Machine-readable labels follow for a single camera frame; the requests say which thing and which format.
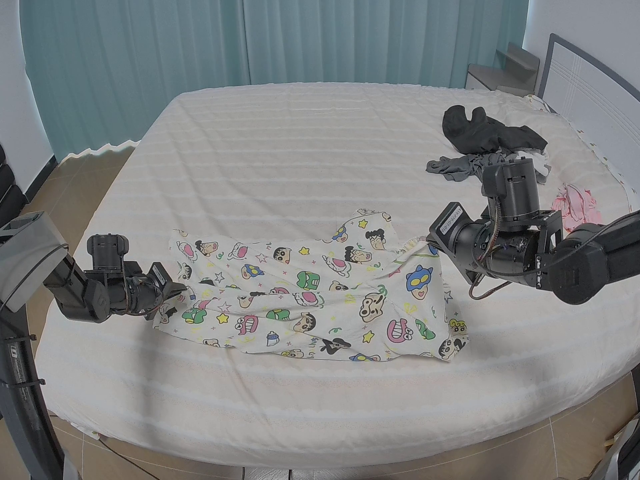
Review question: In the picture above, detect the white garment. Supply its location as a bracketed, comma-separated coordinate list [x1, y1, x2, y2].
[520, 149, 552, 185]

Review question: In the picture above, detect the bed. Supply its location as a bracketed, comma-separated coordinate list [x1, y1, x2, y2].
[32, 33, 640, 470]

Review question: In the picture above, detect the dark grey garment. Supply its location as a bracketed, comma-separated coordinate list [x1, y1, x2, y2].
[425, 151, 496, 185]

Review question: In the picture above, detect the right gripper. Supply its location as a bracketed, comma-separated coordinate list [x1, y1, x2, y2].
[426, 201, 497, 276]

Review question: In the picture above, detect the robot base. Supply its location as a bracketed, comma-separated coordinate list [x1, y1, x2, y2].
[606, 435, 640, 480]

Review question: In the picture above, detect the grey bedside table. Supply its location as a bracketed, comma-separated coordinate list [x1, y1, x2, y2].
[465, 43, 542, 98]

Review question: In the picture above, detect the black garment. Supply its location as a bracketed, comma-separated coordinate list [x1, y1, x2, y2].
[441, 106, 550, 153]

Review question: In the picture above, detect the pink garment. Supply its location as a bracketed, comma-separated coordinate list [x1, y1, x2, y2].
[550, 183, 604, 234]

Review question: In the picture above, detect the blue-green curtain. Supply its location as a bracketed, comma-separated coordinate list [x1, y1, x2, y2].
[242, 0, 534, 91]
[19, 0, 252, 165]

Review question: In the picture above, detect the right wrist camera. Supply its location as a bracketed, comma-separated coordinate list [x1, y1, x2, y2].
[481, 165, 506, 198]

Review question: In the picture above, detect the white printed pyjama top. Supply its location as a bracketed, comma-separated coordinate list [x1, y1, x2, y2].
[149, 208, 472, 365]

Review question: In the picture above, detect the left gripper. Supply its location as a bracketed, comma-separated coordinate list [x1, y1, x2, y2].
[124, 262, 191, 322]

